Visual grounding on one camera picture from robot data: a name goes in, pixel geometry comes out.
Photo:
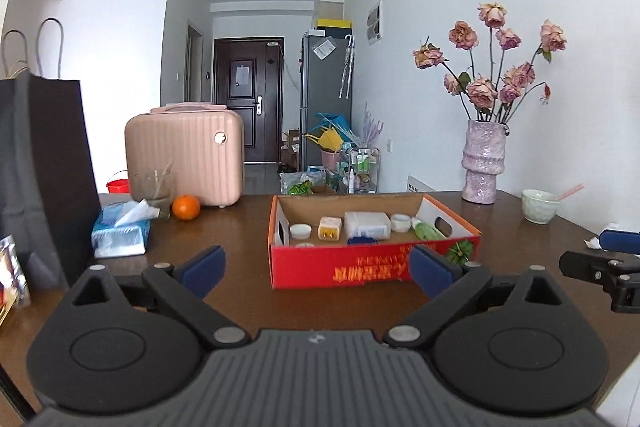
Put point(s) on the orange fruit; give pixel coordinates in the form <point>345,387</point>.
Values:
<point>186,208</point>

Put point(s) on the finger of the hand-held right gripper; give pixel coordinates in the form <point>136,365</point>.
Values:
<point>622,241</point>
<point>595,266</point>

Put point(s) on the crumpled white tissue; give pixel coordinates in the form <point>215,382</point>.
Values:
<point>595,241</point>

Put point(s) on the red bucket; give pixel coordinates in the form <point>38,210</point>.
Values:
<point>117,184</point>

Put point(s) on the yellow box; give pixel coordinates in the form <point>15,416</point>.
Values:
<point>335,25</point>

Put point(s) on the black paper bag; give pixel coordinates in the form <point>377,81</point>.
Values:
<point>40,167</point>

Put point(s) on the green plastic bag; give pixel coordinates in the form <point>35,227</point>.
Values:
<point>300,184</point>

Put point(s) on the purple dried flowers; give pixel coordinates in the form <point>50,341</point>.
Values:
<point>371,127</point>

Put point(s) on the colourful snack packet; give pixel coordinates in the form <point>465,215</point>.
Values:
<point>12,277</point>

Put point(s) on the white cap cup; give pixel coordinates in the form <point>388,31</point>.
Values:
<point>401,222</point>

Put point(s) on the pink bucket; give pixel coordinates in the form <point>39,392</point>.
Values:
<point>330,159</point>

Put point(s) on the grey refrigerator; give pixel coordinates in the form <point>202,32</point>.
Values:
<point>322,97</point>

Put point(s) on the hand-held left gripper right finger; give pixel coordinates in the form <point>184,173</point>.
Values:
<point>430,269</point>

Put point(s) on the pink spoon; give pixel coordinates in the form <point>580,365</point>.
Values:
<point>570,192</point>

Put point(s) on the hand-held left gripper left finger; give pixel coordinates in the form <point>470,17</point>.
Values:
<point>205,267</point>

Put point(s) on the red cardboard box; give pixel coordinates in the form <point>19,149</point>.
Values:
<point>330,269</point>

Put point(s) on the metal rolling cart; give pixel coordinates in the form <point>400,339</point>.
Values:
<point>357,169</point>

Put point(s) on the pale green bowl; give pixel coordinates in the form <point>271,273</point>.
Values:
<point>539,207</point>

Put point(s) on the white plastic container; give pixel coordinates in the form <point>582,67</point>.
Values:
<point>367,224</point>

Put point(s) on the white hanging umbrella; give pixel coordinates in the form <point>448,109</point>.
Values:
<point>346,67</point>

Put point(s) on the white cube power adapter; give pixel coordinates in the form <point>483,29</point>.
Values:
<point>330,228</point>

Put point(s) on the dark brown door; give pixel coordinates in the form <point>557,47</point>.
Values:
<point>247,107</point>

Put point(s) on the blue tissue pack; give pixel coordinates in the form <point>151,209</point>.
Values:
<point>120,232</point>

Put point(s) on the dried pink roses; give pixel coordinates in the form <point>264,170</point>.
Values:
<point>482,89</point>

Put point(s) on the blue yellow umbrella pile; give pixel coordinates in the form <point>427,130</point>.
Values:
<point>327,132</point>

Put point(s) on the blue round lid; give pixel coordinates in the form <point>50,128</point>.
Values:
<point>361,241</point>

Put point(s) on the pink ceramic vase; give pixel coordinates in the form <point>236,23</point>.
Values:
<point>482,162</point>

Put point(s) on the clear glass cup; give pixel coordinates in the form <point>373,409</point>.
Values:
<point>150,189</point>

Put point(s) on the small white jar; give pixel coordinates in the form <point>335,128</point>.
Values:
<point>301,231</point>

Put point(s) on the green bottle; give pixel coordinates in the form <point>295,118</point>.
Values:
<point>427,231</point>

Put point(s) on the pink suitcase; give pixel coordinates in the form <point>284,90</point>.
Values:
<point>185,152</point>

